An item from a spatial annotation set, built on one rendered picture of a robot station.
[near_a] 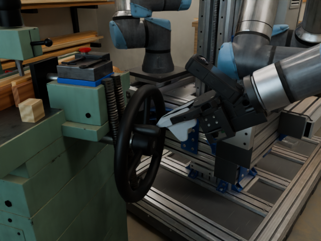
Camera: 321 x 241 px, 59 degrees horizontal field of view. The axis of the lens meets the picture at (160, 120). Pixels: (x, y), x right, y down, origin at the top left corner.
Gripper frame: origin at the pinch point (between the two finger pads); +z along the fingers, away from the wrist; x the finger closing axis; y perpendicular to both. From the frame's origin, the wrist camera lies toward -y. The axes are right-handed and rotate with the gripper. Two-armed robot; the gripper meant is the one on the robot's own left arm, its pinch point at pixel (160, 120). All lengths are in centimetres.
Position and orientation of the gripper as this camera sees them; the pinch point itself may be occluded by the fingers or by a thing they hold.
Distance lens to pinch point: 58.9
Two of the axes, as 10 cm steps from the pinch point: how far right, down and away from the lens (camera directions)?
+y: 4.7, 8.5, 2.2
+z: -8.2, 3.4, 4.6
